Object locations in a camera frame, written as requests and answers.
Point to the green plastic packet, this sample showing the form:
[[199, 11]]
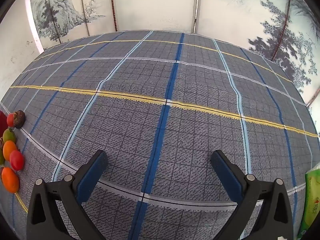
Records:
[[312, 200]]

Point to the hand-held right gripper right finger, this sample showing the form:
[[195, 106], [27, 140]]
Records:
[[226, 177]]

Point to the landscape painted folding screen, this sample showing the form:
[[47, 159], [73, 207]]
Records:
[[155, 5]]

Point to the green fruit with stem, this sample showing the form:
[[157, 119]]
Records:
[[9, 135]]

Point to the metal pole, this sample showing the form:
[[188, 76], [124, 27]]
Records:
[[196, 5]]

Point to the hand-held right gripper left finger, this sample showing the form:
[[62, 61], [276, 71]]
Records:
[[91, 177]]

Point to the red tin box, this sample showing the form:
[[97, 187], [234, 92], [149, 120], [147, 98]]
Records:
[[2, 117]]

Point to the brown fruit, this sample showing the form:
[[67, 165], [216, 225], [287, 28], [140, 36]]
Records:
[[20, 118]]

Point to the red tomato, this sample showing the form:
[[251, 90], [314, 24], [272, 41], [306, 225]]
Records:
[[10, 120], [17, 160]]

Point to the grey plaid cloth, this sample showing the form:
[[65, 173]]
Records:
[[160, 80]]

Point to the red-brown pole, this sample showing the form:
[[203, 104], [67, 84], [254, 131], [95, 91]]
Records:
[[113, 5]]

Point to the orange fruit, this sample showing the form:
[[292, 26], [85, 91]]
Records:
[[9, 150], [10, 183]]

